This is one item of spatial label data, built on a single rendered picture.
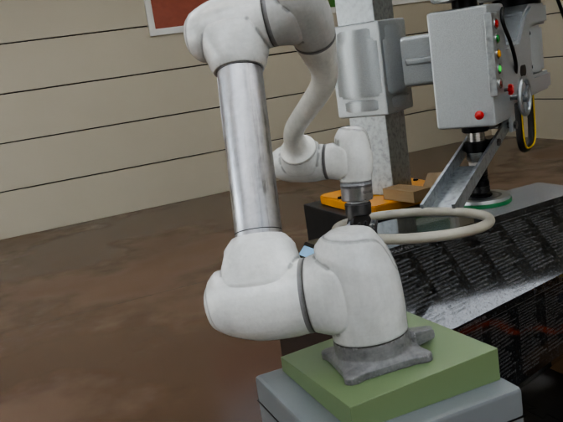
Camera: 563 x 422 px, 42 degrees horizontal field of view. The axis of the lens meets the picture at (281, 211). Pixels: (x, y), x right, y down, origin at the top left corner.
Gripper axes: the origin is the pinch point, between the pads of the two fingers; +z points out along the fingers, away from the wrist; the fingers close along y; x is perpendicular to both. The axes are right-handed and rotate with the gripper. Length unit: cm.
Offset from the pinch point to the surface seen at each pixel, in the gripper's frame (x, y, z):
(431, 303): -4.1, 25.2, 15.3
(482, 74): 6, 74, -54
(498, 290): -12, 49, 16
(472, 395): -62, -39, 9
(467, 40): 9, 72, -66
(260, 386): -21, -58, 10
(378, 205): 69, 87, -3
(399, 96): 70, 108, -49
